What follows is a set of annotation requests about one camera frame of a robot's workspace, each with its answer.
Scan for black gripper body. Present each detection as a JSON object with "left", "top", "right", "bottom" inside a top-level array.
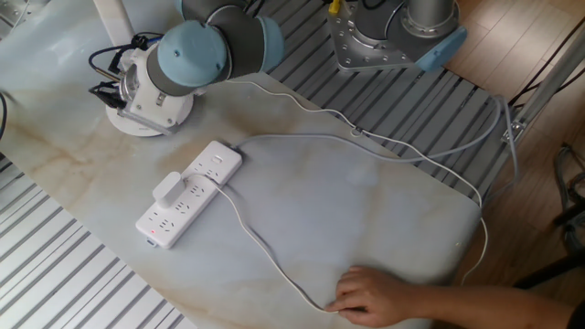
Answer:
[{"left": 101, "top": 82, "right": 127, "bottom": 111}]

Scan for white plug adapter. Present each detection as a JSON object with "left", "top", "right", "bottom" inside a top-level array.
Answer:
[{"left": 152, "top": 171, "right": 186, "bottom": 209}]

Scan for thin white lamp cord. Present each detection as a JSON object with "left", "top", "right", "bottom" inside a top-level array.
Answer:
[{"left": 184, "top": 80, "right": 489, "bottom": 315}]

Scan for person's bare forearm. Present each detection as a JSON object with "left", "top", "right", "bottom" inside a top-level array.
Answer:
[{"left": 410, "top": 283, "right": 578, "bottom": 329}]

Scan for white lamp base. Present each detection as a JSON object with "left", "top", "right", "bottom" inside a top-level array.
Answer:
[{"left": 92, "top": 0, "right": 196, "bottom": 137}]

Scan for white power strip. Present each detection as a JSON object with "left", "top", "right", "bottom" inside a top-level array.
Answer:
[{"left": 134, "top": 140, "right": 243, "bottom": 250}]

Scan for person's bare hand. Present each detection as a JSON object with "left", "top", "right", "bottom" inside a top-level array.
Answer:
[{"left": 324, "top": 266, "right": 424, "bottom": 328}]

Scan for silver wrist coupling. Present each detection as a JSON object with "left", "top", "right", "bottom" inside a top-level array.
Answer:
[{"left": 118, "top": 67, "right": 141, "bottom": 102}]

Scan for dark metal chair base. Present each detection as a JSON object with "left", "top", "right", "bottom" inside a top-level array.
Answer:
[{"left": 515, "top": 143, "right": 585, "bottom": 289}]

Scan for black shirt sleeve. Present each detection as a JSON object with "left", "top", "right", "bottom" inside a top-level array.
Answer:
[{"left": 566, "top": 299, "right": 585, "bottom": 329}]

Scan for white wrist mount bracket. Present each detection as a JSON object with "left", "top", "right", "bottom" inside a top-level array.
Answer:
[{"left": 116, "top": 44, "right": 207, "bottom": 135}]

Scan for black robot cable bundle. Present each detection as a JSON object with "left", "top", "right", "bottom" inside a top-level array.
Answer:
[{"left": 88, "top": 31, "right": 165, "bottom": 77}]

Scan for grey power strip cable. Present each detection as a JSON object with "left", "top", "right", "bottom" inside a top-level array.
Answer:
[{"left": 230, "top": 94, "right": 521, "bottom": 202}]

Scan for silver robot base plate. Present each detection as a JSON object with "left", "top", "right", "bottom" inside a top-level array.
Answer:
[{"left": 327, "top": 2, "right": 426, "bottom": 73}]

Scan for aluminium frame post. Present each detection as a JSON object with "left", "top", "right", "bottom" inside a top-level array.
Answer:
[{"left": 500, "top": 27, "right": 585, "bottom": 145}]

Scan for black cables behind post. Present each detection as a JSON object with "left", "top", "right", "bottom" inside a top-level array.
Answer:
[{"left": 508, "top": 17, "right": 585, "bottom": 109}]

